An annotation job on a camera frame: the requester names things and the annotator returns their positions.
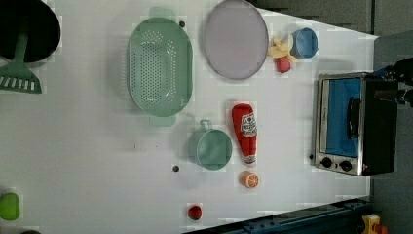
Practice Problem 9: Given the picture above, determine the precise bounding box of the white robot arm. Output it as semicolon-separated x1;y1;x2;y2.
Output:
374;58;413;106

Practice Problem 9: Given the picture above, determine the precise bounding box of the black toaster oven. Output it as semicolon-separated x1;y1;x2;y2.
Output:
315;72;398;176

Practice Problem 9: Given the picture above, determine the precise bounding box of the green measuring cup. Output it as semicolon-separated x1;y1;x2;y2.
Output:
188;119;233;171

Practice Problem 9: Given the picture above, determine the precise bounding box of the red ketchup bottle toy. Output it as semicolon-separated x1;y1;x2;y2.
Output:
232;103;257;167

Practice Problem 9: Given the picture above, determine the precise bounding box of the green oval colander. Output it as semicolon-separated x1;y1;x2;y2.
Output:
128;7;193;127

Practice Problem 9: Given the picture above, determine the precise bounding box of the orange slice toy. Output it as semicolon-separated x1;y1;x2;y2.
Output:
240;171;259;188

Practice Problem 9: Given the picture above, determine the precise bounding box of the lilac round plate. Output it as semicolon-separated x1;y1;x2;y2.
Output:
203;0;269;80

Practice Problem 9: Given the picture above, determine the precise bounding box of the red strawberry toy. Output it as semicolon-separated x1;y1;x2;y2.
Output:
276;57;291;73

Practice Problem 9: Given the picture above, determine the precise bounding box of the yellow banana peel toy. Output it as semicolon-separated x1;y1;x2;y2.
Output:
267;34;298;63

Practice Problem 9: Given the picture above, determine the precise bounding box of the blue cup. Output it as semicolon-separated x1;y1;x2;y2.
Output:
291;27;319;59

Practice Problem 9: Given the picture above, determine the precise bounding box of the green slotted spatula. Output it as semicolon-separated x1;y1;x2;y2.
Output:
0;32;42;94

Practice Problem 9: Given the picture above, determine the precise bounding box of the black pot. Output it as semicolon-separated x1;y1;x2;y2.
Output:
0;0;61;63

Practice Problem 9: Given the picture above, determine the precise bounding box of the yellow orange toy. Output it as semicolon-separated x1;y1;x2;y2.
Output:
362;214;389;234

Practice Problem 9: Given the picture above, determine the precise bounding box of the blue metal frame rail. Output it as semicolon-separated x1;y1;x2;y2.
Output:
186;199;372;234

